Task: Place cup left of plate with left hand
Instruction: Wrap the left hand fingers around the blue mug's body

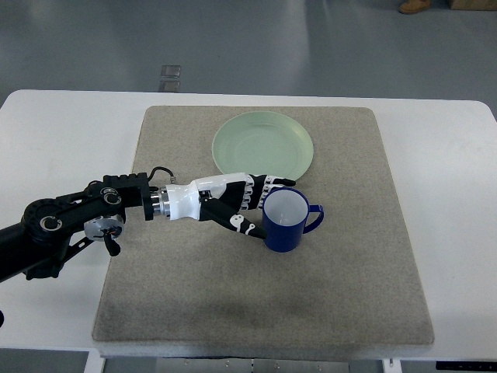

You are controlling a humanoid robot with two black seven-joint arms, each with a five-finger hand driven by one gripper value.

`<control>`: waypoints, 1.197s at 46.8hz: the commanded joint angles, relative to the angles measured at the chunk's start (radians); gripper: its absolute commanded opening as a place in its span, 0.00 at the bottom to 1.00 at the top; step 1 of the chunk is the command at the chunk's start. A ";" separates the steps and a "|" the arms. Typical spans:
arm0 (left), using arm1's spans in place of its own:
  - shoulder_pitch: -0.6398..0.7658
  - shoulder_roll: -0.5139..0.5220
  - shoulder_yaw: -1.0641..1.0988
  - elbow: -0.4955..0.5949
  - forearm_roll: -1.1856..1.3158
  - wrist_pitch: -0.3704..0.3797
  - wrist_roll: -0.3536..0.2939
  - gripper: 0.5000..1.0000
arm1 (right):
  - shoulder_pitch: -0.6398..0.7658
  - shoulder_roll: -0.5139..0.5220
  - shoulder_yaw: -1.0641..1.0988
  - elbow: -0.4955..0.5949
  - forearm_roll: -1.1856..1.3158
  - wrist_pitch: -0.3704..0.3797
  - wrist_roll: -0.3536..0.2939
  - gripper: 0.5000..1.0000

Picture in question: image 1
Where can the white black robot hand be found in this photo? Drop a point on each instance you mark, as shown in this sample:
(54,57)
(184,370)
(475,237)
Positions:
(221,199)

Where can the blue mug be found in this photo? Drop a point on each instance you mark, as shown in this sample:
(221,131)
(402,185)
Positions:
(287,216)

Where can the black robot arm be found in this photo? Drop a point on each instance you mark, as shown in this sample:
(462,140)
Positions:
(39,245)

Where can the green plate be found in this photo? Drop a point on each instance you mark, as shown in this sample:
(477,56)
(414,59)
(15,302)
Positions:
(263,142)

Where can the clear floor marker plate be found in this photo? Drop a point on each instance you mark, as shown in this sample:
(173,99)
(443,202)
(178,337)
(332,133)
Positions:
(169,78)

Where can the grey felt mat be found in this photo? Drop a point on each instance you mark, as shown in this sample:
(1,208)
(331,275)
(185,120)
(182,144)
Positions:
(189,287)

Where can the brown shoe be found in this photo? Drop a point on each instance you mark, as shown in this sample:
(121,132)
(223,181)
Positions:
(410,7)

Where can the black control panel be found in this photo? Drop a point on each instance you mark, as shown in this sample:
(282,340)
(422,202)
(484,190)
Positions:
(485,366)

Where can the cardboard box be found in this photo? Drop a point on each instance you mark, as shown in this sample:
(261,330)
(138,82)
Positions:
(473,5)

